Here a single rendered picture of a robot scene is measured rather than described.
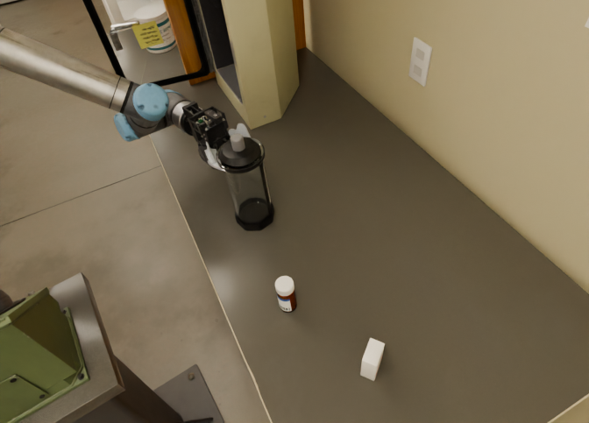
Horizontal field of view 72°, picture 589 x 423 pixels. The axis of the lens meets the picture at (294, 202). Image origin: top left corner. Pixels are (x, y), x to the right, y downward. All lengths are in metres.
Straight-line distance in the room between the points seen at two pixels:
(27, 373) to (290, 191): 0.70
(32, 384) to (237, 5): 0.94
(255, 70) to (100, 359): 0.84
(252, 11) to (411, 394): 0.97
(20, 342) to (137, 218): 1.77
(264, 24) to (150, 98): 0.41
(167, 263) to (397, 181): 1.45
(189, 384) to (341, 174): 1.16
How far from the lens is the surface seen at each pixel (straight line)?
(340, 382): 0.86
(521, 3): 0.96
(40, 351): 0.87
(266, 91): 1.30
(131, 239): 2.46
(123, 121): 1.09
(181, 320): 2.07
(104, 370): 0.99
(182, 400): 1.91
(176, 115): 1.08
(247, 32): 1.20
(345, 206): 1.08
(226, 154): 0.90
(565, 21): 0.91
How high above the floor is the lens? 1.76
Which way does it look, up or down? 48 degrees down
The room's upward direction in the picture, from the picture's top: 7 degrees counter-clockwise
